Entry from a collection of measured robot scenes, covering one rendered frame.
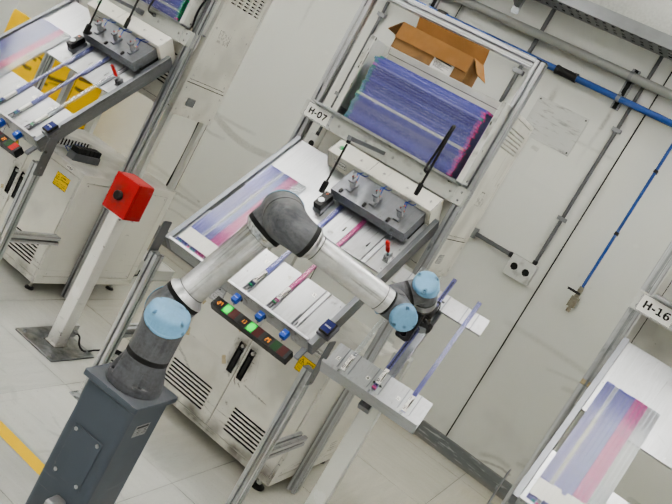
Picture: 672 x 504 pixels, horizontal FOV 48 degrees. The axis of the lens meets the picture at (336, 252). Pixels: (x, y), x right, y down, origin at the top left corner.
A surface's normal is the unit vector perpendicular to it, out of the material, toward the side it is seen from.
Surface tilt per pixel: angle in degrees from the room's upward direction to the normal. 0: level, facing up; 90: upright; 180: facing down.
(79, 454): 90
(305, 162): 46
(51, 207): 90
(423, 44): 80
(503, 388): 90
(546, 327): 90
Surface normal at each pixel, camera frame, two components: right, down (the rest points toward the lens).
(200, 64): 0.76, 0.51
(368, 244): 0.03, -0.63
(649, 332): -0.43, -0.05
